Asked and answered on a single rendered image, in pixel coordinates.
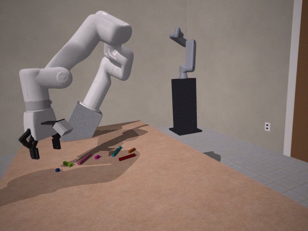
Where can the pink rod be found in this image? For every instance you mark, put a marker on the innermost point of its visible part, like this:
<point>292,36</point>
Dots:
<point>84,159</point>

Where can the turquoise rod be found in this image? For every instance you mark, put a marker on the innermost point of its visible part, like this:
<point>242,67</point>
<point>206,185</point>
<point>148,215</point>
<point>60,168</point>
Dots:
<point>116,151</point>

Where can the lime green rod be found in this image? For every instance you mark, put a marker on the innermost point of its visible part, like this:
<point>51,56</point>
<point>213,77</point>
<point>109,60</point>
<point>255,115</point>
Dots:
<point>67,164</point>

